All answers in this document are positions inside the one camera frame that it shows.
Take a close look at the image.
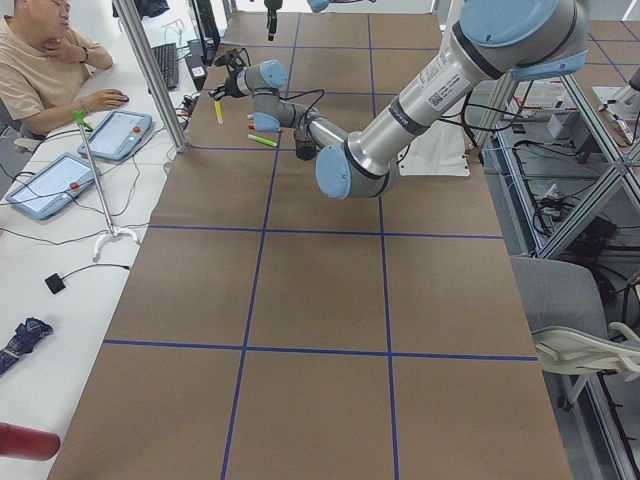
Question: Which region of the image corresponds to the aluminium frame post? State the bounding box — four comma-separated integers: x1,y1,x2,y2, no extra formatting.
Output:
113,0,187,153

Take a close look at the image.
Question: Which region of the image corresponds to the near teach pendant tablet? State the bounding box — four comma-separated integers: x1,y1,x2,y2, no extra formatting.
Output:
6,153,94,220

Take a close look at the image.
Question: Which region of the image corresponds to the yellow highlighter pen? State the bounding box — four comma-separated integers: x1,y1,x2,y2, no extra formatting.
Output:
214,100,224,125

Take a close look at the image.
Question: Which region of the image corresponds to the grey office chair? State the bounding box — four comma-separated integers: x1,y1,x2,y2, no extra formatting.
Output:
510,256,639,411

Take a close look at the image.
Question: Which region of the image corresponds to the teach pendant tablet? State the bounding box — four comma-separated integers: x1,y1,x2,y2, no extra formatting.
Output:
79,110,152,161
6,153,94,220

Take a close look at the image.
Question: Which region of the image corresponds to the small black square device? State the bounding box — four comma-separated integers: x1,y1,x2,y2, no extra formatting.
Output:
44,273,66,294

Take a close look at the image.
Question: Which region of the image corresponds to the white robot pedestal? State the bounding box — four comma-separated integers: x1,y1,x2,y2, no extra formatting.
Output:
397,123,470,177

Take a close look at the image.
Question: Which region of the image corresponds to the red cylinder bottle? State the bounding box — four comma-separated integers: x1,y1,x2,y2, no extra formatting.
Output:
1,422,61,461

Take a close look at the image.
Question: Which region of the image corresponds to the far teach pendant tablet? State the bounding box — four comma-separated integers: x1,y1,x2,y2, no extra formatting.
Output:
79,110,152,161

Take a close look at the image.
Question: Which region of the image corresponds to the green highlighter pen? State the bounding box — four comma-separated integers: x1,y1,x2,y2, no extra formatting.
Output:
247,134,278,148

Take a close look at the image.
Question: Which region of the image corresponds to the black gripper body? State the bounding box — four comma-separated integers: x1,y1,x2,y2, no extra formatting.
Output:
223,74,245,98

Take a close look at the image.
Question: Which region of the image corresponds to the seated person beige shirt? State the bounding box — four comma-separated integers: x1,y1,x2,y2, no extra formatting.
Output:
1,1,125,135

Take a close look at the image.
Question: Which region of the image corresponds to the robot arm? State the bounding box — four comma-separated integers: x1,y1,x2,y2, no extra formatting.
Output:
210,1,590,199
264,0,361,41

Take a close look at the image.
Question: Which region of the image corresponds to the black keyboard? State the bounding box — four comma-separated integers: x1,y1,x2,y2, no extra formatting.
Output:
151,43,179,90

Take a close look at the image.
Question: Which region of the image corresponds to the folded dark blue umbrella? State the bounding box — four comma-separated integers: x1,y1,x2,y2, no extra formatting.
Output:
1,317,54,375

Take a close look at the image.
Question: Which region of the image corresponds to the black mesh pen holder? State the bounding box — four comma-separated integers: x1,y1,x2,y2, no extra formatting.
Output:
294,131,316,161

